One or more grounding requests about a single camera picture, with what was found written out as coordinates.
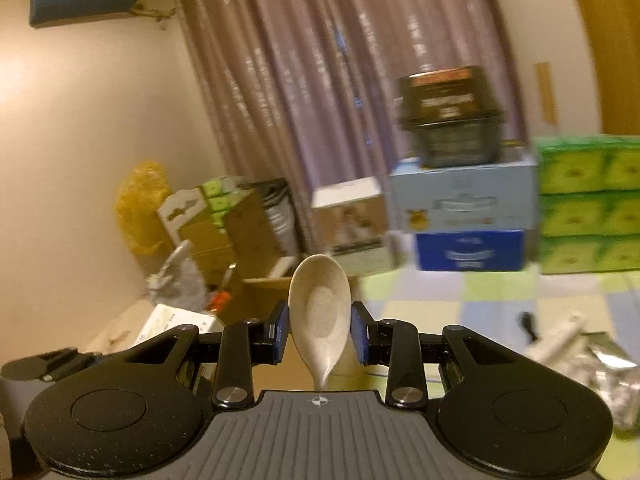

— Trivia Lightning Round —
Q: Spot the white plastic spoon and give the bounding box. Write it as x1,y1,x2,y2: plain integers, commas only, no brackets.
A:
288,255,352,391

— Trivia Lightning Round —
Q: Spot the long white ointment box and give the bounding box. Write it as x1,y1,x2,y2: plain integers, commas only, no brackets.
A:
526,311,587,363

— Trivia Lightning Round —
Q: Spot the silver green foil bag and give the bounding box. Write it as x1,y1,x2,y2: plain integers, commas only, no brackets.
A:
556,332,639,434

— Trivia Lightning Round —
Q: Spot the large cardboard box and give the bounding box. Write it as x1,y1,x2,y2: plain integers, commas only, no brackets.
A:
219,275,362,391

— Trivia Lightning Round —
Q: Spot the white printed plastic bag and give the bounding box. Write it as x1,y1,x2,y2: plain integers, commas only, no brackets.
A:
146,240,209,312

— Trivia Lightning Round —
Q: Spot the background cardboard box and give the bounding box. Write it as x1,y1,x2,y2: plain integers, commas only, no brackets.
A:
183,188,285,287

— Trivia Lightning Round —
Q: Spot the dark blue milk box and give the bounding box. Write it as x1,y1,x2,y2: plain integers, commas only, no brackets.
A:
416,230,525,272

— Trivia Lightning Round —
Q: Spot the checkered tablecloth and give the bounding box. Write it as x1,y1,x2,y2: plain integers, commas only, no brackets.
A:
349,263,640,441

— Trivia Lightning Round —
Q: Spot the white product box with photo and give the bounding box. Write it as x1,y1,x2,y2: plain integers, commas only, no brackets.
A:
311,177,394,276

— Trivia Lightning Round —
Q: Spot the white carved chair back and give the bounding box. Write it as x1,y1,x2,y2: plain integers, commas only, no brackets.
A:
156,188,207,248

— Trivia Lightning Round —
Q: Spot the yellow plastic bag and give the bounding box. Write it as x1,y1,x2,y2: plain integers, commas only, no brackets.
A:
114,160,172,257

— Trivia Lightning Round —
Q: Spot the light blue milk carton box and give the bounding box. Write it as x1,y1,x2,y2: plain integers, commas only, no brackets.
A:
390,148,538,234

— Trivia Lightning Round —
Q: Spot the dark noodle bowl pack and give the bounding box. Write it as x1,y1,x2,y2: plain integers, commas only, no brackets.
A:
398,66,503,168

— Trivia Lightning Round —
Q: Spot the green tissue pack bundle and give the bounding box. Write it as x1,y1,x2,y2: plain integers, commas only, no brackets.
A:
535,134,639,275

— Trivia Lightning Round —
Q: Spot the purple curtain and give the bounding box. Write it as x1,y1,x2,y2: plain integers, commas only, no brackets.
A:
178,0,527,250

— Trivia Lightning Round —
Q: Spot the brown wooden door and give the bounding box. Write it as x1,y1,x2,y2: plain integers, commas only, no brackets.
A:
576,0,639,136

